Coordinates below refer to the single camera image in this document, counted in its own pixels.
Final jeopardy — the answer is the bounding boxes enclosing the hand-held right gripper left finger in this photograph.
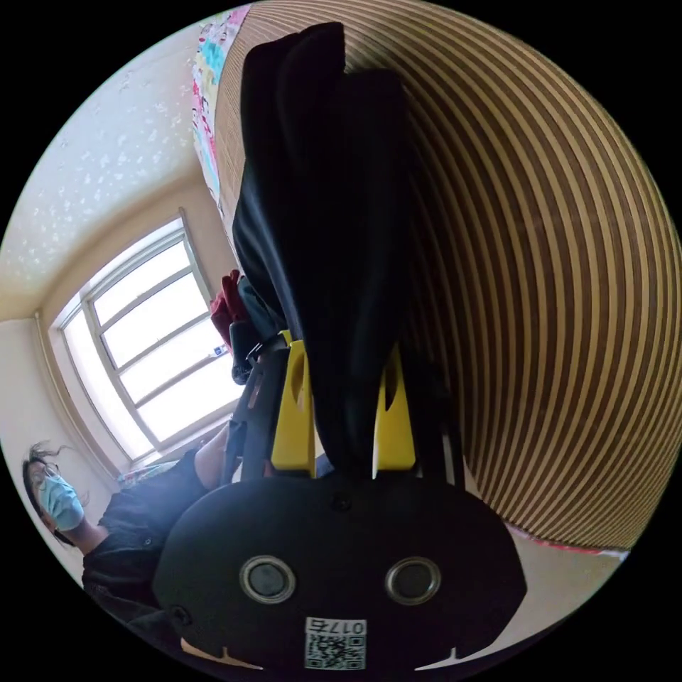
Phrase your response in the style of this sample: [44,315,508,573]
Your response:
[270,330,318,479]

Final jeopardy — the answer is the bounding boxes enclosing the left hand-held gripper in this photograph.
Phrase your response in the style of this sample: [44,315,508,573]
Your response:
[246,333,284,374]

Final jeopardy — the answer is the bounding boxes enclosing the person's body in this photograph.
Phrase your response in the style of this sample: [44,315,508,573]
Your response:
[21,440,224,649]

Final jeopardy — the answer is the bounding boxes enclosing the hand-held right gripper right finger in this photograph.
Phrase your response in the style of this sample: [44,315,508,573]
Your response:
[372,345,417,478]

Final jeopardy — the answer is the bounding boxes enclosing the pile of clothes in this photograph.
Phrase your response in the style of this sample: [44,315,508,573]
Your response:
[208,269,279,352]

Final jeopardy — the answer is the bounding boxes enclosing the window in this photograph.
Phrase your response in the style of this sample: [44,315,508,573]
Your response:
[36,208,247,476]

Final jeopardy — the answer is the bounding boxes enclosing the person's left forearm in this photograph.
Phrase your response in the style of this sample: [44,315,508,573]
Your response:
[193,425,231,489]

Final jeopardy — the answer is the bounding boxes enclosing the black pants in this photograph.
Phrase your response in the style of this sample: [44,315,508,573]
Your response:
[231,21,430,480]

